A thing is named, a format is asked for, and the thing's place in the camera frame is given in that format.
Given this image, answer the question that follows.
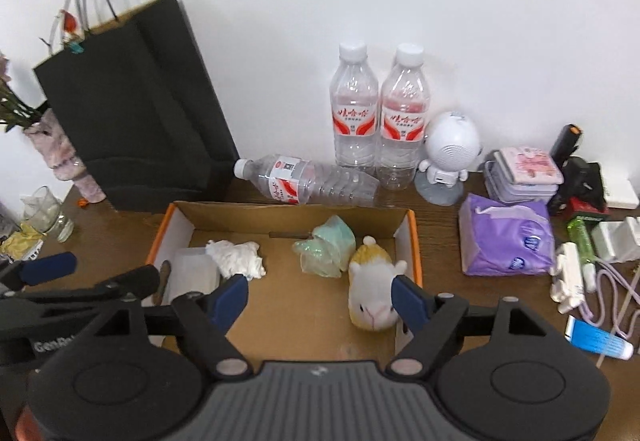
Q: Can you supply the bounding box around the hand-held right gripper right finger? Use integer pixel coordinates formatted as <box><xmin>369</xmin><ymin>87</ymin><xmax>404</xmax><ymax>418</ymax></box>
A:
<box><xmin>387</xmin><ymin>273</ymin><xmax>556</xmax><ymax>382</ymax></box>

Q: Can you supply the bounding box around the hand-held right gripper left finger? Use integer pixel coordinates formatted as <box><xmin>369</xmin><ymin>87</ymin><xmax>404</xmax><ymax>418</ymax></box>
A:
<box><xmin>95</xmin><ymin>273</ymin><xmax>253</xmax><ymax>382</ymax></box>

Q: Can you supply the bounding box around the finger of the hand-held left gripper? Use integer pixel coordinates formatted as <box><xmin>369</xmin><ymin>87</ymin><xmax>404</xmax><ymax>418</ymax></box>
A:
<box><xmin>0</xmin><ymin>252</ymin><xmax>78</xmax><ymax>293</ymax></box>
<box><xmin>0</xmin><ymin>265</ymin><xmax>161</xmax><ymax>328</ymax></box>

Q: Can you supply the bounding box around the brown stick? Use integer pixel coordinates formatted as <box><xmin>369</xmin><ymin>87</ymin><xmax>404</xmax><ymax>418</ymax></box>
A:
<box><xmin>152</xmin><ymin>260</ymin><xmax>174</xmax><ymax>307</ymax></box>

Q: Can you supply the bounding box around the white tissue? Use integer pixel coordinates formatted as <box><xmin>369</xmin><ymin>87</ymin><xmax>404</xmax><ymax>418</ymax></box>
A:
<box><xmin>205</xmin><ymin>240</ymin><xmax>267</xmax><ymax>281</ymax></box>

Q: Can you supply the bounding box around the white and yellow alpaca plush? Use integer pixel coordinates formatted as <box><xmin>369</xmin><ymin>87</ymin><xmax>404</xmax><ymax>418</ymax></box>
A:
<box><xmin>347</xmin><ymin>235</ymin><xmax>408</xmax><ymax>333</ymax></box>

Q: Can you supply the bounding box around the orange cardboard box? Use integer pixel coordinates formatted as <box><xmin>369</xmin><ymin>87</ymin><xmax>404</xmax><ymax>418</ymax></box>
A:
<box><xmin>145</xmin><ymin>201</ymin><xmax>423</xmax><ymax>367</ymax></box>

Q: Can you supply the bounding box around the green plastic bag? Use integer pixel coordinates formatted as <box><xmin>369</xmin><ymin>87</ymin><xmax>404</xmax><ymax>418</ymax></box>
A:
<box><xmin>292</xmin><ymin>215</ymin><xmax>357</xmax><ymax>278</ymax></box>

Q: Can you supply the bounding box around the yellow crumpled wrapper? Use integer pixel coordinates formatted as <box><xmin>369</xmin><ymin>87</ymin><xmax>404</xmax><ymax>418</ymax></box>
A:
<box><xmin>0</xmin><ymin>223</ymin><xmax>46</xmax><ymax>263</ymax></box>

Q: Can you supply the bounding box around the clear glass cup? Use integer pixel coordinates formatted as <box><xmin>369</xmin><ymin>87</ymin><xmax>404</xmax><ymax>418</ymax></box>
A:
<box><xmin>20</xmin><ymin>186</ymin><xmax>76</xmax><ymax>243</ymax></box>

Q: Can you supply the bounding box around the pink mottled vase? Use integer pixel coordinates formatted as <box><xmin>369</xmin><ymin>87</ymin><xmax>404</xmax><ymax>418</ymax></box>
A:
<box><xmin>22</xmin><ymin>108</ymin><xmax>106</xmax><ymax>202</ymax></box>

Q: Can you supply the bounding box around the purple tissue pack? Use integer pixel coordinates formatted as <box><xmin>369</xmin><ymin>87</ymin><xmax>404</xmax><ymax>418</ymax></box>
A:
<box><xmin>458</xmin><ymin>194</ymin><xmax>557</xmax><ymax>277</ymax></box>

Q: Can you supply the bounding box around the clear water bottle red label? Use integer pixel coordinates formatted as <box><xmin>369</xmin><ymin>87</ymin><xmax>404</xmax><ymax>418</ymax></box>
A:
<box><xmin>329</xmin><ymin>41</ymin><xmax>379</xmax><ymax>172</ymax></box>
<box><xmin>234</xmin><ymin>154</ymin><xmax>381</xmax><ymax>208</ymax></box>
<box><xmin>377</xmin><ymin>42</ymin><xmax>432</xmax><ymax>192</ymax></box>

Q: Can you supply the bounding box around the black paper bag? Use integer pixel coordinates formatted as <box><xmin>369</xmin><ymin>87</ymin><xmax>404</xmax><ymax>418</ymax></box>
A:
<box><xmin>32</xmin><ymin>0</ymin><xmax>223</xmax><ymax>213</ymax></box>
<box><xmin>135</xmin><ymin>0</ymin><xmax>241</xmax><ymax>182</ymax></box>

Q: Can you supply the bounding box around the white power strip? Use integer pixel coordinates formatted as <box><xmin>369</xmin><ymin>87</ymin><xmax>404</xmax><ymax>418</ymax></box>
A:
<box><xmin>550</xmin><ymin>242</ymin><xmax>585</xmax><ymax>315</ymax></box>

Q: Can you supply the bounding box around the white robot speaker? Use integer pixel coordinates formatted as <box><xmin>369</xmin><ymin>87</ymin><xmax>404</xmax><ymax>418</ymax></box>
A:
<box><xmin>414</xmin><ymin>110</ymin><xmax>483</xmax><ymax>206</ymax></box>

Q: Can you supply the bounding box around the green tube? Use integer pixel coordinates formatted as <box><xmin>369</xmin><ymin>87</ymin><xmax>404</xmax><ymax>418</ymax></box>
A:
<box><xmin>566</xmin><ymin>216</ymin><xmax>597</xmax><ymax>268</ymax></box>

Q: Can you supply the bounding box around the blue and white tube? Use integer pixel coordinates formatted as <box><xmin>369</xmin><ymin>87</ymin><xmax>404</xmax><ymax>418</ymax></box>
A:
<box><xmin>565</xmin><ymin>315</ymin><xmax>635</xmax><ymax>361</ymax></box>

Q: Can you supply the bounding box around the red box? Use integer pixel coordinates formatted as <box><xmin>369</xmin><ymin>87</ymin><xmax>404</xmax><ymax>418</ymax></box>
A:
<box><xmin>567</xmin><ymin>198</ymin><xmax>611</xmax><ymax>218</ymax></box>

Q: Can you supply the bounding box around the white charger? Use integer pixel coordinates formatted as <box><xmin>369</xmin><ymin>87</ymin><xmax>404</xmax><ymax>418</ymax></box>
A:
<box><xmin>592</xmin><ymin>216</ymin><xmax>640</xmax><ymax>263</ymax></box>

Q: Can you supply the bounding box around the small red gift tag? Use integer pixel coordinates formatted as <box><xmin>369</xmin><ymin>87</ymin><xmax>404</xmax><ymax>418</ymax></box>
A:
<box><xmin>59</xmin><ymin>8</ymin><xmax>87</xmax><ymax>55</ymax></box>

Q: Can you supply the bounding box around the white adapter block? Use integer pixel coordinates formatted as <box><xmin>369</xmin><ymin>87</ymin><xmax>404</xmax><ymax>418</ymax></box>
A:
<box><xmin>600</xmin><ymin>166</ymin><xmax>640</xmax><ymax>210</ymax></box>

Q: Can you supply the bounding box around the purple cable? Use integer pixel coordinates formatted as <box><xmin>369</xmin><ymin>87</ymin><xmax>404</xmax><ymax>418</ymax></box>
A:
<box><xmin>582</xmin><ymin>266</ymin><xmax>640</xmax><ymax>338</ymax></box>

